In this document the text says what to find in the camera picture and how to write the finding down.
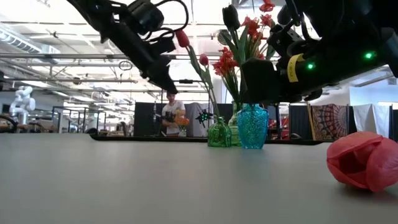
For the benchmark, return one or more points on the silver ventilation duct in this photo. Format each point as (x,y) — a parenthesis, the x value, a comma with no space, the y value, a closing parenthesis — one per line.
(18,42)

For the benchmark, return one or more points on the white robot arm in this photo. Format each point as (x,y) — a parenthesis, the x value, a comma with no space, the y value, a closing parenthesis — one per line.
(23,102)

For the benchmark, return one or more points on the blue glass vase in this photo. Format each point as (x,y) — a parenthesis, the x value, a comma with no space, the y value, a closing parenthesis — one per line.
(252,127)

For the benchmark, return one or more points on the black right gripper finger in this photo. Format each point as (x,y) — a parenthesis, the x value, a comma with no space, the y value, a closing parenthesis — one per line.
(261,81)

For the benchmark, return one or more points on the orange artificial flower bunch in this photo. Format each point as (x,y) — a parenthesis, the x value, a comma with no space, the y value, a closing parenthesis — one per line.
(182,121)

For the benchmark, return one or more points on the tall green glass vase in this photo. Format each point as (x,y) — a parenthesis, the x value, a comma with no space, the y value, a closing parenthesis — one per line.
(233,124)

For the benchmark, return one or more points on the black gripper with green light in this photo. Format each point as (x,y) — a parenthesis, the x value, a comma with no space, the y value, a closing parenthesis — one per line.
(203,117)

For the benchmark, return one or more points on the patterned tapestry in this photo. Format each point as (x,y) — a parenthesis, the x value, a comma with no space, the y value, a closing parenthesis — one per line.
(329,121)

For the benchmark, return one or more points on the small green glass vase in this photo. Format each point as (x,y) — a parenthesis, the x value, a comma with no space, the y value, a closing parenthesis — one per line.
(219,133)

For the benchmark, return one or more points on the black table frame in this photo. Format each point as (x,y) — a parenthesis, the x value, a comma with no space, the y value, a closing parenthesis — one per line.
(140,138)

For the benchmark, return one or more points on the white hanging cloth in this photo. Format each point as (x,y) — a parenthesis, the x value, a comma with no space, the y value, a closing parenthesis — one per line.
(371,121)

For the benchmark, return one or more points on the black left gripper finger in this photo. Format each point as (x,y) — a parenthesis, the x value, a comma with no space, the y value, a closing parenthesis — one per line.
(160,74)

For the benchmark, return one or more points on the black curtain panel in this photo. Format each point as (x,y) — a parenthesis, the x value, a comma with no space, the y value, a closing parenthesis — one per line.
(298,121)
(144,118)

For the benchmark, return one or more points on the red artificial tulip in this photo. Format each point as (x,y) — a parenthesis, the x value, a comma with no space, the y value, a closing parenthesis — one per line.
(357,161)
(203,59)
(182,38)

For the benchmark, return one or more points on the black metal rack frame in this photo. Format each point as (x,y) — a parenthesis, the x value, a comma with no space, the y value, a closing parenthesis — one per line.
(77,108)

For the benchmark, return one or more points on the red blossom flower bunch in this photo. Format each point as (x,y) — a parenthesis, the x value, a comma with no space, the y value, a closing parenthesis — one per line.
(225,62)
(266,6)
(252,25)

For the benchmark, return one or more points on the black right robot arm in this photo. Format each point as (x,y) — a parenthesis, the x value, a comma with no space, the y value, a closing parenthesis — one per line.
(342,37)

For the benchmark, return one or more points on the person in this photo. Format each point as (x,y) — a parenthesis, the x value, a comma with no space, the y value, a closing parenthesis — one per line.
(172,109)

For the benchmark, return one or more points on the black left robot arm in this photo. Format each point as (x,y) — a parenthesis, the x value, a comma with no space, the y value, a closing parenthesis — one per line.
(93,9)

